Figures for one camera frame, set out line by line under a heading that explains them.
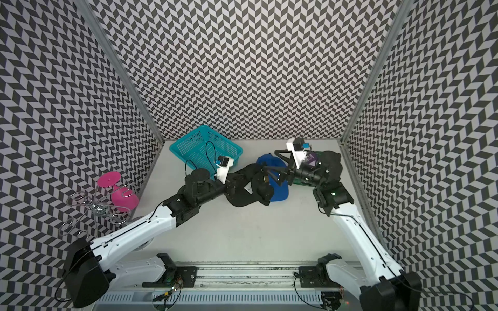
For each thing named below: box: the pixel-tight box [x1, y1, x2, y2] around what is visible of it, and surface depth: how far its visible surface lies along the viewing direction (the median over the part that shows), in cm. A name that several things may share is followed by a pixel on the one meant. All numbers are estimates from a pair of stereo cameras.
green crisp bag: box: [303, 150, 332, 186], surface depth 53 cm
